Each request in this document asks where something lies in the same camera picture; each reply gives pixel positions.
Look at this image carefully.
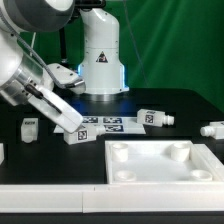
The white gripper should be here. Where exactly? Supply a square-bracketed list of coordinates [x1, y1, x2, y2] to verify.
[29, 85, 83, 133]

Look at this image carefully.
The white square table top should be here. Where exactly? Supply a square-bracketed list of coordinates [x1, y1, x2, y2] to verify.
[105, 140, 224, 184]

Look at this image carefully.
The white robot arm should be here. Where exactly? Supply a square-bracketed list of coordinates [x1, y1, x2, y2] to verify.
[0, 0, 129, 133]

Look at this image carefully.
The white sheet with blue tags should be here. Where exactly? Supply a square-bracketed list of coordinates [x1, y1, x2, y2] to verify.
[53, 115, 147, 135]

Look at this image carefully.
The white part at left edge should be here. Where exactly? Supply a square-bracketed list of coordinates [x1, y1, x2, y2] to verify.
[0, 143, 4, 165]

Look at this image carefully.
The white L-shaped obstacle fence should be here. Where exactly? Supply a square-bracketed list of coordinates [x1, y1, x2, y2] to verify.
[0, 143, 224, 214]

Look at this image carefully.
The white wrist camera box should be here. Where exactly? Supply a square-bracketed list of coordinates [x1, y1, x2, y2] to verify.
[48, 63, 86, 94]

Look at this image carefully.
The black camera stand pole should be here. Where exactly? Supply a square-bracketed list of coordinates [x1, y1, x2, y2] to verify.
[59, 28, 69, 67]

